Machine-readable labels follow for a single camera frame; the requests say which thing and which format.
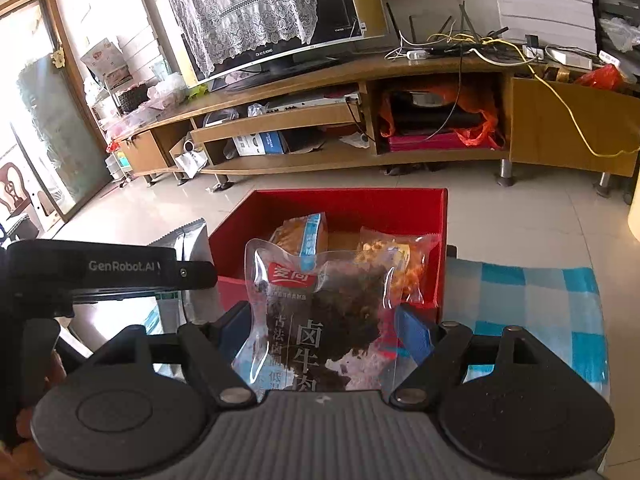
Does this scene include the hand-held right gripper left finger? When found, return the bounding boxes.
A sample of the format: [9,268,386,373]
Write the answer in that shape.
[87,300,258,407]

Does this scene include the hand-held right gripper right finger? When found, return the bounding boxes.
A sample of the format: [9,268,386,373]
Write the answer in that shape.
[390,305,567,409]

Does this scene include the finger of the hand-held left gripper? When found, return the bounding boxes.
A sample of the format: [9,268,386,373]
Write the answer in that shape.
[171,260,219,292]

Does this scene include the clear braised beef packet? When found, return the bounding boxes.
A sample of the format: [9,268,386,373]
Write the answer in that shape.
[244,237,401,393]

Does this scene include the red cardboard box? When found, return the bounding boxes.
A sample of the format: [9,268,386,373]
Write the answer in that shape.
[207,187,448,326]

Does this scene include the person's left hand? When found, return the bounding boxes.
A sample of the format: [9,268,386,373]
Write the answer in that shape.
[0,351,69,480]

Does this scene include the silver foil packet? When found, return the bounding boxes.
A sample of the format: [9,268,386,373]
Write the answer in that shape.
[181,217,210,263]
[147,232,185,262]

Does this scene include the green white packet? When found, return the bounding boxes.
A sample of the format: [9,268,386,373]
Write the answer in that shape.
[142,290,188,337]

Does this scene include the clear orange snack packet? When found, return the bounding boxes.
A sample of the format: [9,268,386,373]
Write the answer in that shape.
[352,227,441,306]

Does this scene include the wooden chair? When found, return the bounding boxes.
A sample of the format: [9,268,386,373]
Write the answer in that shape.
[0,162,32,217]

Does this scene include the cake packet with blue stripe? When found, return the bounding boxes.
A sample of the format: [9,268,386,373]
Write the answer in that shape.
[267,212,331,261]

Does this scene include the white paper bag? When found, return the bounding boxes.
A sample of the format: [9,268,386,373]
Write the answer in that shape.
[175,147,209,179]

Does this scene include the white plastic drawer unit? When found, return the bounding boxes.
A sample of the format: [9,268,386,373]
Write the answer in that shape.
[105,152,134,184]

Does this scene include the blue white checkered cloth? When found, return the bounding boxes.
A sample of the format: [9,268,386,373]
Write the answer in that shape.
[440,257,611,401]

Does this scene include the wooden framed glass door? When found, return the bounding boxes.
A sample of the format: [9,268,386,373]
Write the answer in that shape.
[0,0,114,237]

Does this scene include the blue white carton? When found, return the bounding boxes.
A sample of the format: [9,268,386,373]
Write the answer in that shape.
[232,130,291,156]

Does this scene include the dark woven basket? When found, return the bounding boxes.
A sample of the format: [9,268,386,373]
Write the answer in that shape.
[117,82,152,112]

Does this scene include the white plastic bags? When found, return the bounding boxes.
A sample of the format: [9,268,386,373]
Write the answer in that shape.
[147,72,187,107]

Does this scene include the magenta flat box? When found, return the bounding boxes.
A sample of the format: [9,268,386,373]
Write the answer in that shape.
[387,130,501,154]

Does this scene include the silver set-top box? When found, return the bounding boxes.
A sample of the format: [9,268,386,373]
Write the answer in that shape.
[260,92,361,114]

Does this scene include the printed calendar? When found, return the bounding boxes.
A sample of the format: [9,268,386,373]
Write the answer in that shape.
[80,40,134,87]

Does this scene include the orange plastic bag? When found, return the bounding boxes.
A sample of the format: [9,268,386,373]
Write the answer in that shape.
[377,85,506,151]

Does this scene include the wooden television stand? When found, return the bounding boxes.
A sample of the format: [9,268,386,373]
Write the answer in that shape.
[107,55,640,196]

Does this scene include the white lace cloth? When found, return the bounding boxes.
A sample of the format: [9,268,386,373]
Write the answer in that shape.
[167,0,316,78]

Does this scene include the black router with antennas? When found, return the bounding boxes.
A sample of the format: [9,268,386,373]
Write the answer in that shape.
[385,2,511,57]

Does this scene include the flat screen television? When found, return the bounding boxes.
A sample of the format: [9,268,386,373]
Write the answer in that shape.
[150,0,396,88]

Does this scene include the red plastic bag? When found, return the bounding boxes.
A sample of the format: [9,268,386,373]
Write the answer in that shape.
[575,62,626,89]

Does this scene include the white flat device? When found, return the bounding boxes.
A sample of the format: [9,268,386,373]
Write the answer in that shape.
[545,45,594,69]

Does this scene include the white ribbed board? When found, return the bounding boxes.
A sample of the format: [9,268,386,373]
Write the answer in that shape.
[487,0,598,53]

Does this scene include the yellow cable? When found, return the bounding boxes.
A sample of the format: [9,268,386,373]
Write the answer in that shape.
[520,45,640,159]

